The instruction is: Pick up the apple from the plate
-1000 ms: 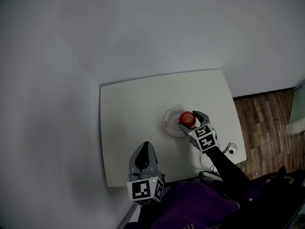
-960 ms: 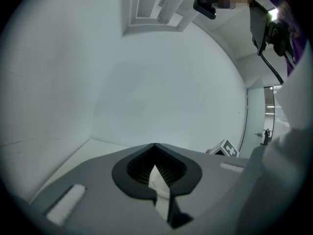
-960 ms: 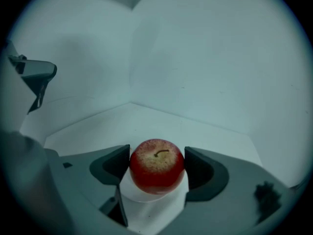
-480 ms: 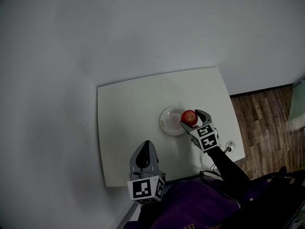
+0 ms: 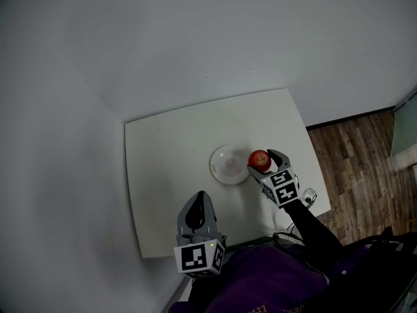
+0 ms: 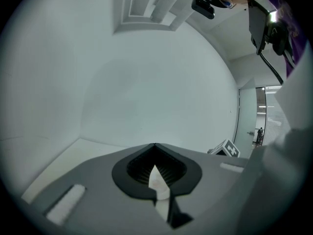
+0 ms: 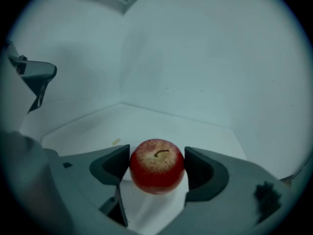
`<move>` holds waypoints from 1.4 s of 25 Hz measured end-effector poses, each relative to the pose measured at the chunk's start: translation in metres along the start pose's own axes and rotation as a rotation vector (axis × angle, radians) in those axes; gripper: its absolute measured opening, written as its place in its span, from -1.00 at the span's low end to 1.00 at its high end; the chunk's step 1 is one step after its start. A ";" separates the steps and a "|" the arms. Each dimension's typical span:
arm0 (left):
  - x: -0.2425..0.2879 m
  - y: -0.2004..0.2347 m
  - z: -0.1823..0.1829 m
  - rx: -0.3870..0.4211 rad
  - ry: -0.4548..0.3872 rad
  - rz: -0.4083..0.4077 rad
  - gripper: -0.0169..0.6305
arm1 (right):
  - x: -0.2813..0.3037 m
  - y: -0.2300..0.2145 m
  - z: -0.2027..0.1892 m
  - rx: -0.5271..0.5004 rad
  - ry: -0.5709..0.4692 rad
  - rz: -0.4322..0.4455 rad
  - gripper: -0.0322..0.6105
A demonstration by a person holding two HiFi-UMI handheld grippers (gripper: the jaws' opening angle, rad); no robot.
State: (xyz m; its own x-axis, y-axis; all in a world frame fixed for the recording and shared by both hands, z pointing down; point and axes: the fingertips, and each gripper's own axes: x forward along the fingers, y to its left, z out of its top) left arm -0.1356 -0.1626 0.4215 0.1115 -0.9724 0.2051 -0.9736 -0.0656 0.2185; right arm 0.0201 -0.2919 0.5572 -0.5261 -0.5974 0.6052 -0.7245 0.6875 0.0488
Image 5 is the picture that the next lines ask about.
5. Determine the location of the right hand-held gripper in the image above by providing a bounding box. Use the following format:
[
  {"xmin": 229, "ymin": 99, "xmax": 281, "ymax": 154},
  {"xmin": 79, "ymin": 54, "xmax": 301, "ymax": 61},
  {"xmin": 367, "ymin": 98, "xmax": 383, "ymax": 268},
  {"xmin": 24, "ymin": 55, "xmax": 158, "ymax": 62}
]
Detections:
[{"xmin": 246, "ymin": 149, "xmax": 300, "ymax": 210}]

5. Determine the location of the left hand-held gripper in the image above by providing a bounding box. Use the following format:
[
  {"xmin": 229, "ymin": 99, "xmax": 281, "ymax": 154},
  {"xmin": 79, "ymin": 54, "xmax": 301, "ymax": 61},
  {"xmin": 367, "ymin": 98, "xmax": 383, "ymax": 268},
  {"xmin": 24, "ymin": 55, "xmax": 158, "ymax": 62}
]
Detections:
[{"xmin": 173, "ymin": 190, "xmax": 227, "ymax": 278}]

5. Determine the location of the frosted glass partition panel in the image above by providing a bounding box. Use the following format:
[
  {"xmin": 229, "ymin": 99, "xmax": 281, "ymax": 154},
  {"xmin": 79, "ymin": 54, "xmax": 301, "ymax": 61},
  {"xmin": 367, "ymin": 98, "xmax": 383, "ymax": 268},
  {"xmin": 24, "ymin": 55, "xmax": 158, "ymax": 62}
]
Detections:
[{"xmin": 390, "ymin": 91, "xmax": 417, "ymax": 158}]

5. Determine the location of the white plate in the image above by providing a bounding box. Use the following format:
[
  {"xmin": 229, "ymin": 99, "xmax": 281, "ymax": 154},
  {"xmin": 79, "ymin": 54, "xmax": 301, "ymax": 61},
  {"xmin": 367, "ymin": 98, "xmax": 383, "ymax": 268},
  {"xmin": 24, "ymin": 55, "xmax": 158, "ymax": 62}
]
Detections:
[{"xmin": 209, "ymin": 144, "xmax": 253, "ymax": 186}]

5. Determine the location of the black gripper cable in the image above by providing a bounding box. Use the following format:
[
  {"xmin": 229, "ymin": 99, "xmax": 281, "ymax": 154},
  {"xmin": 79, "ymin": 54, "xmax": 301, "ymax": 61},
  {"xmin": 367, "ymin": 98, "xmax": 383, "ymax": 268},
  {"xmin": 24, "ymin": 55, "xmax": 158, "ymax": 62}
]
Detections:
[{"xmin": 272, "ymin": 231, "xmax": 306, "ymax": 247}]

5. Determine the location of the red apple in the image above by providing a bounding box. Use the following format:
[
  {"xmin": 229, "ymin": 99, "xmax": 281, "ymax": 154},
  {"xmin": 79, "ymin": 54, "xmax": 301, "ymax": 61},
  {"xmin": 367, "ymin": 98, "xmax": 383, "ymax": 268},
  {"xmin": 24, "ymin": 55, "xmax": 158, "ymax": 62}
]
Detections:
[{"xmin": 248, "ymin": 149, "xmax": 272, "ymax": 172}]

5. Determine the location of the person's right forearm black sleeve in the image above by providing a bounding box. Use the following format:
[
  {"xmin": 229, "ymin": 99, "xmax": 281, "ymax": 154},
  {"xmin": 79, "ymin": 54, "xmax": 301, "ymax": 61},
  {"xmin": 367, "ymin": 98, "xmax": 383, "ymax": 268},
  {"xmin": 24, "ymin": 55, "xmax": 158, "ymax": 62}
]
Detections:
[{"xmin": 281, "ymin": 200, "xmax": 345, "ymax": 275}]

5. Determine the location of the person's purple shirt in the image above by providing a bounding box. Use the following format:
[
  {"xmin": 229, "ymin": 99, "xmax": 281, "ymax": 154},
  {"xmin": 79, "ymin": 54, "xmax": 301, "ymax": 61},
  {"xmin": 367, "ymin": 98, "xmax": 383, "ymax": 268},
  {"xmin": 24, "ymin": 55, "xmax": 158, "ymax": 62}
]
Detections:
[{"xmin": 169, "ymin": 245, "xmax": 329, "ymax": 313}]

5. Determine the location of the black shoulder bag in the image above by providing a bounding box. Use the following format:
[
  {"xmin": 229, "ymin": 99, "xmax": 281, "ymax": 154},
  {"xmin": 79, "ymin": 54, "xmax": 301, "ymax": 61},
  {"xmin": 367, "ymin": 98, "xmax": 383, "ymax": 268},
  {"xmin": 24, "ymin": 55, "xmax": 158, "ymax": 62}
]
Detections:
[{"xmin": 325, "ymin": 226, "xmax": 417, "ymax": 313}]

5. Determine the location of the black baseboard strip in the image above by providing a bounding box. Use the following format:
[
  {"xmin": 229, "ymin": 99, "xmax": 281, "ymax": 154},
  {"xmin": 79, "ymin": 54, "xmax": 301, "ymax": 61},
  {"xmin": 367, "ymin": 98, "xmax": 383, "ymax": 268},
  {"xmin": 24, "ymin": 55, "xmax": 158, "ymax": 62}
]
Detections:
[{"xmin": 306, "ymin": 108, "xmax": 395, "ymax": 130}]

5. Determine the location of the white rectangular table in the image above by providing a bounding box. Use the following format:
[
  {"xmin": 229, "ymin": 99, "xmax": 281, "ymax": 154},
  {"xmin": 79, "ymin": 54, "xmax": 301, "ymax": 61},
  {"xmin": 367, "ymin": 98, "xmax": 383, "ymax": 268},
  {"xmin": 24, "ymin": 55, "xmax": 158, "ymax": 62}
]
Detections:
[{"xmin": 124, "ymin": 88, "xmax": 332, "ymax": 259}]

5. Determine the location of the person's left forearm black sleeve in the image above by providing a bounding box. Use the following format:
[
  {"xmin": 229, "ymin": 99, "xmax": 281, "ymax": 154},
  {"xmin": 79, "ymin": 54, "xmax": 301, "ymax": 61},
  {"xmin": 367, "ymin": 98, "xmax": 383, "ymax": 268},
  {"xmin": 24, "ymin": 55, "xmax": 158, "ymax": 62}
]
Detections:
[{"xmin": 188, "ymin": 275, "xmax": 218, "ymax": 308}]

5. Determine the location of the round silver cable grommet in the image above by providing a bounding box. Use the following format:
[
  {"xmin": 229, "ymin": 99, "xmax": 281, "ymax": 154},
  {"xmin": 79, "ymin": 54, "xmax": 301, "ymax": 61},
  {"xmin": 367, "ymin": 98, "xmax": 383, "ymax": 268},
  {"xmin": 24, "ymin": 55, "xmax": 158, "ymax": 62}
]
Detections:
[{"xmin": 302, "ymin": 188, "xmax": 318, "ymax": 205}]

